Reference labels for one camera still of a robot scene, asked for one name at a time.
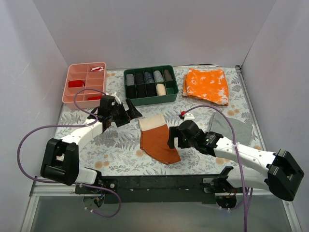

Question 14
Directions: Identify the orange white patterned cloth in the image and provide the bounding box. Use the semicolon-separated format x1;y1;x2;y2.
183;68;229;105

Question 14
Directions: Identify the grey striped rolled sock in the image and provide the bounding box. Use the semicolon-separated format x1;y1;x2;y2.
126;73;135;86

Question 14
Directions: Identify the white grey striped sock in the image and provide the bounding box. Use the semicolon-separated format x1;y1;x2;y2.
154;70;164;83

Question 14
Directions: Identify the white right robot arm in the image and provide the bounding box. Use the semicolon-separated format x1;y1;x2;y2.
168;120;304;202

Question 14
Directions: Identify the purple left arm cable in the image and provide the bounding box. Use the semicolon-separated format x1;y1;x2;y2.
16;88;122;218

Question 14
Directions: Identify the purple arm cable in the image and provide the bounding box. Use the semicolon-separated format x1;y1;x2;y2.
180;104;253;232
16;88;122;218

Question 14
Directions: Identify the grey folded cloth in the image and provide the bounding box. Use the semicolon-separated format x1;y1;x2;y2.
209;111;253;146

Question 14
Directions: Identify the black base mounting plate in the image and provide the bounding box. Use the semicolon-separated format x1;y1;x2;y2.
74;174;247;210

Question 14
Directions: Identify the pink divided organiser box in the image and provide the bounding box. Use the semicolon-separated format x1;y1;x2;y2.
62;62;106;109

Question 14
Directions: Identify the dark grey rolled sock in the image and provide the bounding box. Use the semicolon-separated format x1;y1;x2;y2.
164;69;173;82

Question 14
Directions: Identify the green divided organiser box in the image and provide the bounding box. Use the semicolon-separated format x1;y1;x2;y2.
124;65;179;106

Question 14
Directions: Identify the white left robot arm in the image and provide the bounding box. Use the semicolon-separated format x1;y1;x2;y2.
41;95;142;193

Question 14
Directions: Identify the red white rolled underwear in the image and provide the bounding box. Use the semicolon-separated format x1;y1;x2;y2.
90;66;104;72

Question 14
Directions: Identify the black rolled sock front middle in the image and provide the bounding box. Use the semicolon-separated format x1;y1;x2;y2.
136;84;147;98

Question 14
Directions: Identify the blue striped rolled sock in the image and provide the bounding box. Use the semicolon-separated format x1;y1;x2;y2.
144;72;155;84

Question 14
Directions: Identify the black rolled sock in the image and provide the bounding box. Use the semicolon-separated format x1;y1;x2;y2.
136;84;147;98
146;83;157;97
135;72;145;85
126;85;137;99

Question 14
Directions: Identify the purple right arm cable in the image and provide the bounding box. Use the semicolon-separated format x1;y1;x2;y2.
180;104;253;232

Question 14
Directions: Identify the cream rolled sock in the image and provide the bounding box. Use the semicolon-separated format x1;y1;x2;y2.
156;83;167;96

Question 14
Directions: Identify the black rolled sock front right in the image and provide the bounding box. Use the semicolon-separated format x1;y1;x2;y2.
146;83;157;97

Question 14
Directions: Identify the black rolled sock front left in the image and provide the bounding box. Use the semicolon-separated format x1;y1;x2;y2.
126;85;137;99

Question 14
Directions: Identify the orange and cream underwear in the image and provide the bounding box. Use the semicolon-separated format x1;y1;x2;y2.
139;114;181;165

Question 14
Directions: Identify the red rolled underwear front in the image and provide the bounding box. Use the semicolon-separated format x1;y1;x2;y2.
87;96;101;101

